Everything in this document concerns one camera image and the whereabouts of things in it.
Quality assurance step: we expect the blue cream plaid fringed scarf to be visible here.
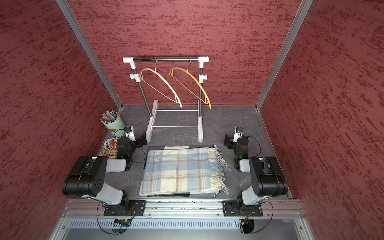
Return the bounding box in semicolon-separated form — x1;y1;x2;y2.
138;145;232;197

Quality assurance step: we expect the pale wooden hanger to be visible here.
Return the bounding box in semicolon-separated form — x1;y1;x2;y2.
139;63;183;108

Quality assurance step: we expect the orange wooden hanger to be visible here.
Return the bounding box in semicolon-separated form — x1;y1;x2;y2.
168;67;213;110

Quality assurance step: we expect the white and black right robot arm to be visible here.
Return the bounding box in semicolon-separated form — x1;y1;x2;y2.
224;133;289;214

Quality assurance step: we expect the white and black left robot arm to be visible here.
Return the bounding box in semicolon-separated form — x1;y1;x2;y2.
62;133;147;216

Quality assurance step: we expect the white and steel clothes rack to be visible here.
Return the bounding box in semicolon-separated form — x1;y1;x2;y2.
122;56;210;144

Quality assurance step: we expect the colourful illustrated booklet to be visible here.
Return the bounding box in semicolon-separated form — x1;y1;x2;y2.
98;135;119;159

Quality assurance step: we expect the green cup with pencils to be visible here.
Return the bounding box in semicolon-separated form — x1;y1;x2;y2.
100;110;126;138

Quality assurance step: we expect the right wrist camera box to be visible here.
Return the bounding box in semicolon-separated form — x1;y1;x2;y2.
233;127;243;143

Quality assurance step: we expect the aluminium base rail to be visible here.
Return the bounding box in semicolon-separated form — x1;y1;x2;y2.
61;198;307;219

